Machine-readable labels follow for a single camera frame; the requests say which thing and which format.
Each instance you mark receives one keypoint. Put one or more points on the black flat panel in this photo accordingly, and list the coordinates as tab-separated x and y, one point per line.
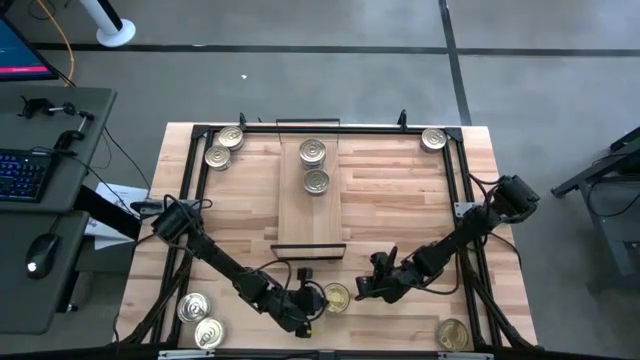
107	215

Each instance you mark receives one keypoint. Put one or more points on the black computer mouse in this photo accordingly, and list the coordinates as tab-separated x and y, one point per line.
42	255

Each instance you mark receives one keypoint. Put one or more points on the yellow tape tag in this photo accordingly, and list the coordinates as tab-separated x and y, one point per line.
306	330

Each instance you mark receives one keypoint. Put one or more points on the black desk clamp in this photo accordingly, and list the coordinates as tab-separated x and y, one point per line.
37	106
67	140

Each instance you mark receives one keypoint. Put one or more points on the gold-lid salmon can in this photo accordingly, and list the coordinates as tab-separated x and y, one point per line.
337	298
452	334

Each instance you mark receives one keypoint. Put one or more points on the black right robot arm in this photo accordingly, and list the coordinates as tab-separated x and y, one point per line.
450	245

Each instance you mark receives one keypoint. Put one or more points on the white paper sheet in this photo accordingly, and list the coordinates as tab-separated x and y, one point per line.
122	195

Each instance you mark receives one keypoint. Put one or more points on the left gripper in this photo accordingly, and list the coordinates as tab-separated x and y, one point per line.
297	307

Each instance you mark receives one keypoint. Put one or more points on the silver frame bracket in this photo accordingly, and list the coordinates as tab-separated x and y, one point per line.
465	356
185	355

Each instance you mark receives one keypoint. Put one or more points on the grey metal frame bracket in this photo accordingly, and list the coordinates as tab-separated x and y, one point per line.
460	209

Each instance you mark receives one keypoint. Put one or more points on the black metal side table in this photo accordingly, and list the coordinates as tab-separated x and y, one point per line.
607	240

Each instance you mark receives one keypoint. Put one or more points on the wooden shelf with black frame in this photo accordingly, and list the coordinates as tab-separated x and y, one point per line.
310	225

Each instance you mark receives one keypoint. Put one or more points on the backlit black keyboard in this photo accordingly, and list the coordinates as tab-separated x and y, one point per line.
22	175

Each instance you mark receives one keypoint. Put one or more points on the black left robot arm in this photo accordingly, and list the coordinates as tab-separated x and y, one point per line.
220	257

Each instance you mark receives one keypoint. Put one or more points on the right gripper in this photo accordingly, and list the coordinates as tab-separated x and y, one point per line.
392	285

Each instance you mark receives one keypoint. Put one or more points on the grey desk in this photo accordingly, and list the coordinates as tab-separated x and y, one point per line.
30	300

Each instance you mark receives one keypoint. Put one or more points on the white pole stand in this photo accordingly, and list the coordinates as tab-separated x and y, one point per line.
117	32

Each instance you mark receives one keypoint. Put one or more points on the black frame upright post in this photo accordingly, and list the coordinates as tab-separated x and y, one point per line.
402	119
242	120

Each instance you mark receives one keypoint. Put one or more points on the monitor with blue screen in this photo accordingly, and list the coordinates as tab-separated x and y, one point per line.
20	50

